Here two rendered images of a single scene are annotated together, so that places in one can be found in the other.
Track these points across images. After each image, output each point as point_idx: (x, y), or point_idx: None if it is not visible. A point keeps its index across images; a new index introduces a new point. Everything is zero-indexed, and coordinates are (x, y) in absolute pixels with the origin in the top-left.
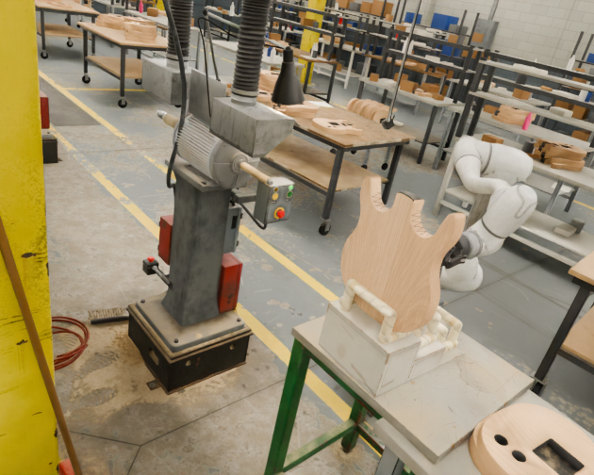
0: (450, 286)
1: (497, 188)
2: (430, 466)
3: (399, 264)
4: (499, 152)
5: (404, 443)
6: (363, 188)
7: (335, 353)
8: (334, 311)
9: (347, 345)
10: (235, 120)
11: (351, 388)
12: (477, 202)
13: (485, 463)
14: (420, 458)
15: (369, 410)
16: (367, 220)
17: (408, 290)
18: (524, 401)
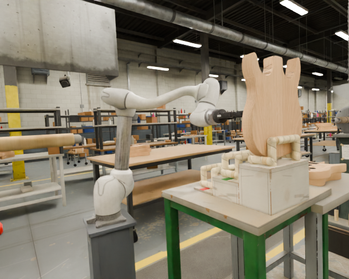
0: (129, 192)
1: (191, 88)
2: (335, 195)
3: (285, 104)
4: (129, 91)
5: (328, 199)
6: (253, 63)
7: (283, 204)
8: (275, 171)
9: (289, 185)
10: (44, 12)
11: (295, 215)
12: (124, 129)
13: (321, 177)
14: (333, 196)
15: (304, 213)
16: (261, 86)
17: (293, 117)
18: None
